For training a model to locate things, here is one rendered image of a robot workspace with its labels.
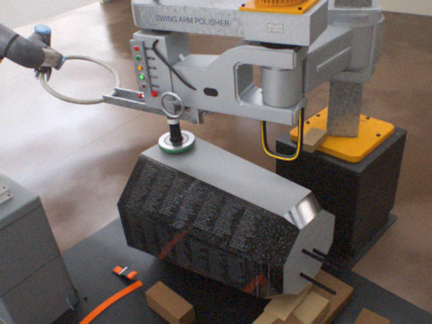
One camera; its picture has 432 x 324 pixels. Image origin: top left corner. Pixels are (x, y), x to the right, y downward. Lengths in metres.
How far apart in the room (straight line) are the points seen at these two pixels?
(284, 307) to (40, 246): 1.37
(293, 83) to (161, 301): 1.46
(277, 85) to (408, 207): 1.85
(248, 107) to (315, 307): 1.14
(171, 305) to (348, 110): 1.53
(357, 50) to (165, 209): 1.33
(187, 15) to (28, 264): 1.56
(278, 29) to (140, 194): 1.25
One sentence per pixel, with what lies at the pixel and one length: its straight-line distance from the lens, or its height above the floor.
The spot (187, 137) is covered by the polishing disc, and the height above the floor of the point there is 0.88.
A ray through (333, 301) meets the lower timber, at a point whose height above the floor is 0.10.
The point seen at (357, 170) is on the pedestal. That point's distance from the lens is 2.62.
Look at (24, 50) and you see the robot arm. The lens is 2.11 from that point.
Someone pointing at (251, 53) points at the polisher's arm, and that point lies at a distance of 2.07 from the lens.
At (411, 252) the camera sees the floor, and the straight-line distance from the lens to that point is 3.27.
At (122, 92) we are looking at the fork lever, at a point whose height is 1.11.
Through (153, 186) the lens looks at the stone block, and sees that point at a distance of 2.58.
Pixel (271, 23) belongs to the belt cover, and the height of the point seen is 1.66.
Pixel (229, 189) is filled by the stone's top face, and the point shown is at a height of 0.83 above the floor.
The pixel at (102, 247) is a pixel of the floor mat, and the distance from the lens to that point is 3.35.
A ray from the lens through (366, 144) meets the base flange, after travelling 2.79.
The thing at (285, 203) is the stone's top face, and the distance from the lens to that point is 2.21.
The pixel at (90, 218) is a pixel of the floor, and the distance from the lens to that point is 3.66.
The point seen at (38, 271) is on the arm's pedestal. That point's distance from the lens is 2.75.
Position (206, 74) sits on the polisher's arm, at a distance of 2.23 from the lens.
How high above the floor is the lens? 2.22
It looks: 34 degrees down
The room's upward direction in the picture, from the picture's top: 5 degrees counter-clockwise
